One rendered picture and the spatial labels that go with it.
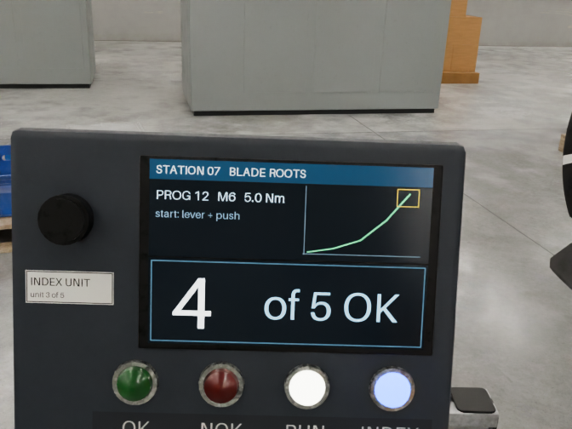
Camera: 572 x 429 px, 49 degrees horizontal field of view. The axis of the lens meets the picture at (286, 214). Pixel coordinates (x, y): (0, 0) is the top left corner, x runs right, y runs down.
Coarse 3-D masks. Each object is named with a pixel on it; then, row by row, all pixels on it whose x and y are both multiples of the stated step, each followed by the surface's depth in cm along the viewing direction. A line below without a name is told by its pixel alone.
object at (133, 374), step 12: (132, 360) 36; (120, 372) 36; (132, 372) 36; (144, 372) 36; (156, 372) 36; (120, 384) 36; (132, 384) 36; (144, 384) 36; (156, 384) 36; (120, 396) 36; (132, 396) 36; (144, 396) 36
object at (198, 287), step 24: (168, 264) 36; (192, 264) 36; (216, 264) 36; (168, 288) 36; (192, 288) 36; (216, 288) 36; (168, 312) 36; (192, 312) 36; (216, 312) 36; (168, 336) 36; (192, 336) 36; (216, 336) 36
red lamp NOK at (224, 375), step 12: (204, 372) 36; (216, 372) 36; (228, 372) 36; (240, 372) 37; (204, 384) 36; (216, 384) 36; (228, 384) 36; (240, 384) 36; (204, 396) 36; (216, 396) 36; (228, 396) 36; (240, 396) 36
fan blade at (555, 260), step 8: (568, 248) 91; (552, 256) 92; (560, 256) 91; (568, 256) 90; (552, 264) 92; (560, 264) 91; (568, 264) 90; (560, 272) 90; (568, 272) 89; (568, 280) 89
